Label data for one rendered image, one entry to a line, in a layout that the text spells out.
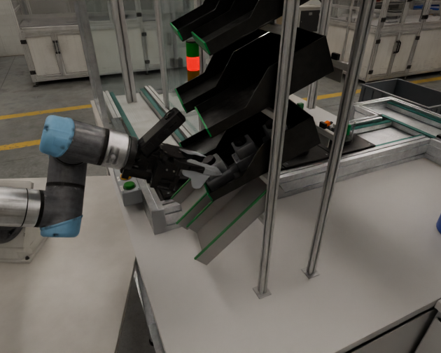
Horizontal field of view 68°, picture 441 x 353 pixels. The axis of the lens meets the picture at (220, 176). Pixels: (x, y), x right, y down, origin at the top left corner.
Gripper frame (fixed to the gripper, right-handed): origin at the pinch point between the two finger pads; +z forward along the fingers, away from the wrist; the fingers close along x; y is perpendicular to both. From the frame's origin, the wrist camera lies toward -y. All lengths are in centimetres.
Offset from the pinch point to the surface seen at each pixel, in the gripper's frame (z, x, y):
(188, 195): 8.2, -23.0, 20.3
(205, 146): 4.1, -16.6, 1.1
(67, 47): -37, -560, 62
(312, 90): 105, -112, -26
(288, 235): 44, -11, 22
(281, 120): 4.8, 9.9, -16.1
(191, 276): 10.8, -5.4, 38.0
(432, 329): 72, 28, 23
